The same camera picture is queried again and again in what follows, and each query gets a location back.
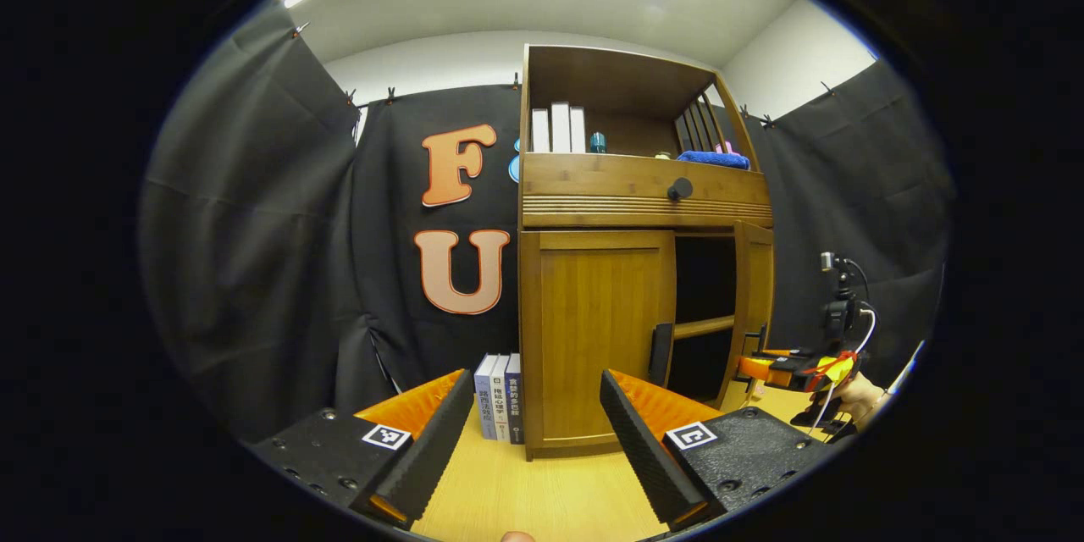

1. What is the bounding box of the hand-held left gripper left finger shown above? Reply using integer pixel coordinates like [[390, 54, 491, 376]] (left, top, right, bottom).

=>
[[241, 369, 475, 532]]

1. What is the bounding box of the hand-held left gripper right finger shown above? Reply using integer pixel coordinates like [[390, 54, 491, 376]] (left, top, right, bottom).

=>
[[600, 369, 835, 533]]

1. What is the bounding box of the wooden cabinet door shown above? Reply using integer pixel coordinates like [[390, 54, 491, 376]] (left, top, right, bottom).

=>
[[521, 230, 677, 451], [720, 220, 776, 409]]

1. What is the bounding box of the wooden inner cabinet shelf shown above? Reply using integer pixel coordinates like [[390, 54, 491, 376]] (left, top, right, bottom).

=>
[[673, 315, 736, 340]]

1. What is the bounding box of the wooden shoe cabinet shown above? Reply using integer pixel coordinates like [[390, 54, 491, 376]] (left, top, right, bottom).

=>
[[517, 45, 776, 462]]

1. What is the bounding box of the wooden cabinet drawer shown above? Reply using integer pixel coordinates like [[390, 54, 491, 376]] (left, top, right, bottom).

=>
[[521, 152, 774, 230]]

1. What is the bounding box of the grey standing book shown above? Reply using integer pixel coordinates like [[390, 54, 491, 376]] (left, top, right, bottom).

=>
[[474, 354, 501, 440]]

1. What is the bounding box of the dark blue standing book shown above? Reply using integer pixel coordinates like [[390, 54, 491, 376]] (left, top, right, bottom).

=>
[[506, 353, 524, 445]]

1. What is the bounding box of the blue towel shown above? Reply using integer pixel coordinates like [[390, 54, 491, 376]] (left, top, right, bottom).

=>
[[676, 150, 751, 171]]

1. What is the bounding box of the black backdrop cloth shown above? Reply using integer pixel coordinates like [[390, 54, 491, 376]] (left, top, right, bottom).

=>
[[140, 4, 958, 441]]

